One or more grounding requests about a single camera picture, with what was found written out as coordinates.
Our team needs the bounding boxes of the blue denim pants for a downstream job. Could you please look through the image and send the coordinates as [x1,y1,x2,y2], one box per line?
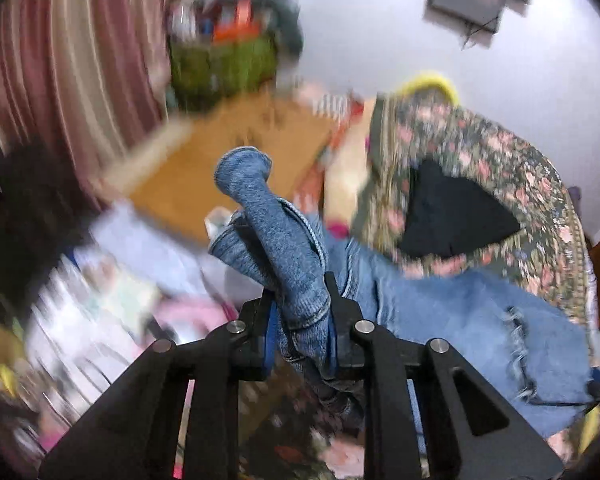
[207,147,596,441]

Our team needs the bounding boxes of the striped pink curtain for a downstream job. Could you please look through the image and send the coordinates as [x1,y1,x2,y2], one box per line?
[0,0,191,211]

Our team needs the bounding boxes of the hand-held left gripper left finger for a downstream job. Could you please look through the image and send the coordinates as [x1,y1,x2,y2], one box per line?
[39,287,281,480]

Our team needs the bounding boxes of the floral blanket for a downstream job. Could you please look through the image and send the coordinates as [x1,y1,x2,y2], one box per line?
[240,92,600,480]

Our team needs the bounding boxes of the black garment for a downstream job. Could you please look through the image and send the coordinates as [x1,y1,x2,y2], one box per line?
[397,160,523,261]

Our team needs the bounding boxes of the pile of white packets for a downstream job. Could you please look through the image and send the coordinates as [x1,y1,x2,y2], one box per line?
[25,250,161,411]

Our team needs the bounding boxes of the striped cloth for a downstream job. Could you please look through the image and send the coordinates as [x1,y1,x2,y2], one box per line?
[300,91,377,196]

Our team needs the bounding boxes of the black monitor cable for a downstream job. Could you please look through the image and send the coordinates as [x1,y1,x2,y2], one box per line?
[459,15,501,52]

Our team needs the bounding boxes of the orange box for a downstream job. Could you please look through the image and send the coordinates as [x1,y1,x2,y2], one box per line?
[214,0,255,42]

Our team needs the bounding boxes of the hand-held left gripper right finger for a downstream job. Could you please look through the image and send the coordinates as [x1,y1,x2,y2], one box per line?
[322,271,566,480]

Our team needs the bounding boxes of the wooden lap desk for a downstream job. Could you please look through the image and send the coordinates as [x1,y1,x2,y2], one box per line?
[100,92,338,248]

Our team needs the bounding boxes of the grey long pillow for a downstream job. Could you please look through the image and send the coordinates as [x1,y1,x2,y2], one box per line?
[260,0,307,57]

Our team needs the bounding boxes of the green fabric storage bin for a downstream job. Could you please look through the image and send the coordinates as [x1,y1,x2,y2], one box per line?
[169,35,281,112]

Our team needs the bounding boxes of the yellow foam tube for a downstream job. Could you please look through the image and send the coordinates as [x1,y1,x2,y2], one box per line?
[397,74,461,107]

